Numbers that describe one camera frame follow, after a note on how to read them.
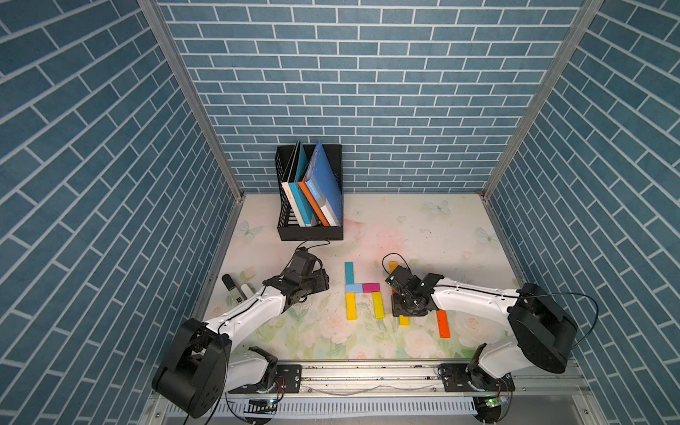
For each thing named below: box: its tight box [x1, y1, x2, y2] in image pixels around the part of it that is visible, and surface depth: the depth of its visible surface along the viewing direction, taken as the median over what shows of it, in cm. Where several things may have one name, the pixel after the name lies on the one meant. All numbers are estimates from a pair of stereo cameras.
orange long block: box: [436, 309, 451, 339], surface depth 85 cm
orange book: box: [297, 177, 331, 228], surface depth 91 cm
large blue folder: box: [304, 140, 343, 227], surface depth 98 cm
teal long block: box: [344, 261, 355, 285], surface depth 98 cm
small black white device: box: [221, 273, 245, 305], surface depth 89 cm
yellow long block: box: [345, 292, 357, 321], surface depth 88 cm
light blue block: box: [345, 283, 364, 294], surface depth 93 cm
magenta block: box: [362, 283, 380, 294], surface depth 93 cm
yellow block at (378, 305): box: [371, 291, 386, 320], surface depth 89 cm
